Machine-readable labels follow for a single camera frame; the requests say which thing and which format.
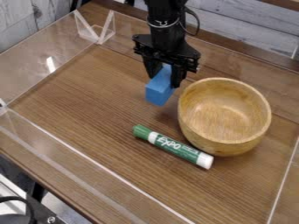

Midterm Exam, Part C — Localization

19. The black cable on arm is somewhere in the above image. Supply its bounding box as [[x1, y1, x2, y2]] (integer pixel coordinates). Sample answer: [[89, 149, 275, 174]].
[[179, 6, 201, 37]]

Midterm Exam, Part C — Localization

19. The blue rectangular block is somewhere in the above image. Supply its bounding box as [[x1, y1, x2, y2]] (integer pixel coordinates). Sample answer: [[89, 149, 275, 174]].
[[144, 64, 175, 106]]

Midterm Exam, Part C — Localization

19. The clear acrylic corner bracket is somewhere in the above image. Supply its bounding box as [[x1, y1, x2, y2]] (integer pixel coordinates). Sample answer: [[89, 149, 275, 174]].
[[73, 10, 116, 45]]

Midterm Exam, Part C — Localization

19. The brown wooden bowl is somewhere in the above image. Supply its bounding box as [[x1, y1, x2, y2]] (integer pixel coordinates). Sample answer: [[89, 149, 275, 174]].
[[177, 77, 272, 157]]

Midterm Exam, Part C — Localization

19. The black stand with cable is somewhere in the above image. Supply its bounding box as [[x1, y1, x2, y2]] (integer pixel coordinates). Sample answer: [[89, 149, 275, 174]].
[[0, 156, 71, 224]]

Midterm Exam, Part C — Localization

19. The green Expo marker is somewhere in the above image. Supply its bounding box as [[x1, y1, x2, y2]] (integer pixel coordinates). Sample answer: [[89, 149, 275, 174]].
[[133, 124, 213, 170]]

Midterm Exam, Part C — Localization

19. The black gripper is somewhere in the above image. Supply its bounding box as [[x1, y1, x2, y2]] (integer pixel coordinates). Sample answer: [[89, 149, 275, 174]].
[[132, 34, 201, 88]]

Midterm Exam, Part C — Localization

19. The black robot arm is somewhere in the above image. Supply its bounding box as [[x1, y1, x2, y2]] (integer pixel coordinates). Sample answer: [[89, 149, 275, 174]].
[[132, 0, 201, 88]]

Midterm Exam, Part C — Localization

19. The clear acrylic front wall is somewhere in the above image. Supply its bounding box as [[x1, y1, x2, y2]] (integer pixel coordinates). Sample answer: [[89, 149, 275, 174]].
[[0, 99, 195, 224]]

